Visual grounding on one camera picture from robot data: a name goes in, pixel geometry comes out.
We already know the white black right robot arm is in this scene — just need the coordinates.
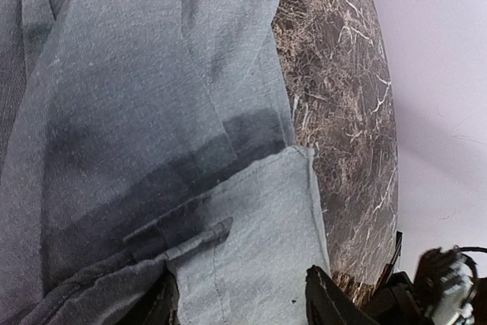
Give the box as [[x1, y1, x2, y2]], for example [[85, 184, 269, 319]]
[[362, 231, 429, 325]]

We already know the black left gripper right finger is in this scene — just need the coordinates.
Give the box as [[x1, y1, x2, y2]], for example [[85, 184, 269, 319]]
[[305, 266, 377, 325]]

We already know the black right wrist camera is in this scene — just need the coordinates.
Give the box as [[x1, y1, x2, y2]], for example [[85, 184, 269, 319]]
[[413, 246, 486, 324]]

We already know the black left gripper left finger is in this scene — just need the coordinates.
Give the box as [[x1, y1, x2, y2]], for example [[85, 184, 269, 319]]
[[121, 266, 180, 325]]

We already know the grey long sleeve shirt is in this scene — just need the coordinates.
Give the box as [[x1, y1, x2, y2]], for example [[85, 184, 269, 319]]
[[1, 0, 329, 324]]

